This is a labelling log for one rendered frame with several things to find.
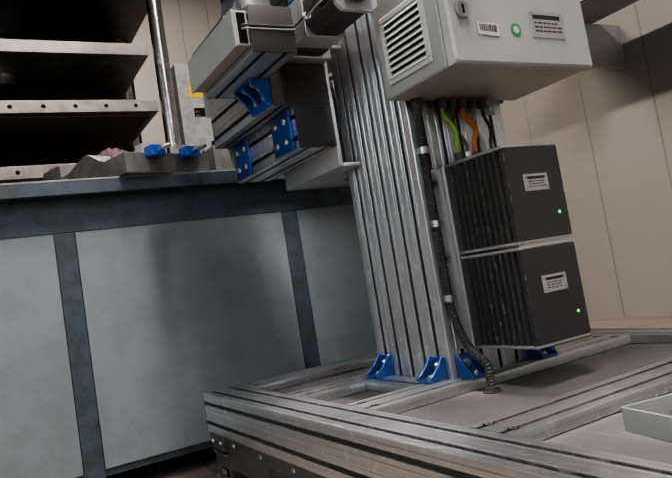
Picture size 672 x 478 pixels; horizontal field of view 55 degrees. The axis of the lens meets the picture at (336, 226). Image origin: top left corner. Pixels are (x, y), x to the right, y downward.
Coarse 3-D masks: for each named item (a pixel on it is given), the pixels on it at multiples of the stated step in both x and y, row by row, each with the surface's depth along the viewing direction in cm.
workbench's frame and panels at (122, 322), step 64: (0, 192) 156; (64, 192) 162; (128, 192) 174; (192, 192) 183; (256, 192) 193; (320, 192) 203; (0, 256) 158; (64, 256) 165; (128, 256) 173; (192, 256) 181; (256, 256) 190; (320, 256) 200; (0, 320) 156; (64, 320) 163; (128, 320) 170; (192, 320) 178; (256, 320) 187; (320, 320) 197; (0, 384) 154; (64, 384) 161; (128, 384) 168; (192, 384) 176; (0, 448) 152; (64, 448) 159; (128, 448) 166; (192, 448) 174
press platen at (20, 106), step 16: (0, 112) 239; (16, 112) 242; (32, 112) 244; (48, 112) 247; (64, 112) 250; (80, 112) 253; (96, 112) 256; (112, 112) 259; (128, 112) 263; (144, 112) 266; (144, 128) 290; (128, 144) 313
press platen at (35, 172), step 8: (0, 168) 236; (8, 168) 237; (16, 168) 239; (24, 168) 240; (32, 168) 241; (40, 168) 243; (48, 168) 244; (0, 176) 236; (8, 176) 237; (16, 176) 238; (24, 176) 240; (32, 176) 241; (40, 176) 242
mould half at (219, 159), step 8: (208, 152) 194; (216, 152) 191; (224, 152) 192; (232, 152) 193; (216, 160) 190; (224, 160) 191; (232, 160) 193; (216, 168) 190; (224, 168) 191; (232, 168) 192
